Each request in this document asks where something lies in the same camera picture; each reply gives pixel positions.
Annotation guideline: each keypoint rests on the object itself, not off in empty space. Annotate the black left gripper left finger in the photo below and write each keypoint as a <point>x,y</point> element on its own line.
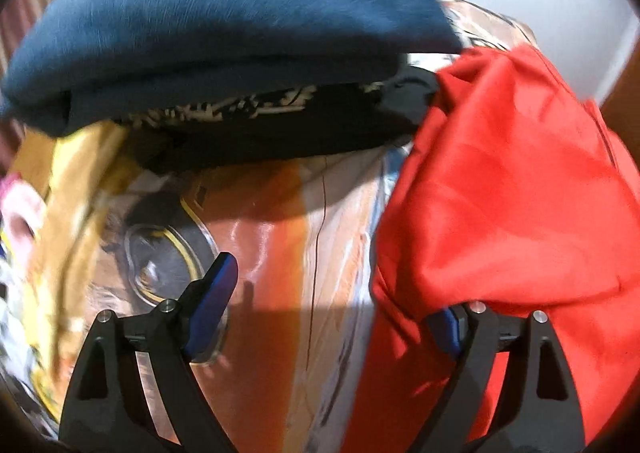
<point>105,409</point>

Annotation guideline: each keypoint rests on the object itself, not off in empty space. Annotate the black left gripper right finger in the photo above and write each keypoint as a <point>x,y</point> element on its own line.
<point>538,408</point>

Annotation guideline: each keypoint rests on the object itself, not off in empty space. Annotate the red jacket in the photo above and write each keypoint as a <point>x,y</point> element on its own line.
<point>516,194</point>

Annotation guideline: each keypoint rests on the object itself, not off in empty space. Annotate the printed newspaper-pattern bedspread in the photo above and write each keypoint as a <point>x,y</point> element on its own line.
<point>86,229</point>

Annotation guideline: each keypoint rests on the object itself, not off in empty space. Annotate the black patterned garment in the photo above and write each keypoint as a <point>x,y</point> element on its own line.
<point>315,121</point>

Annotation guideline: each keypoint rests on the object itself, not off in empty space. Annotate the blue denim jeans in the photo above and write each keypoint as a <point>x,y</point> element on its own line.
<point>88,60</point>

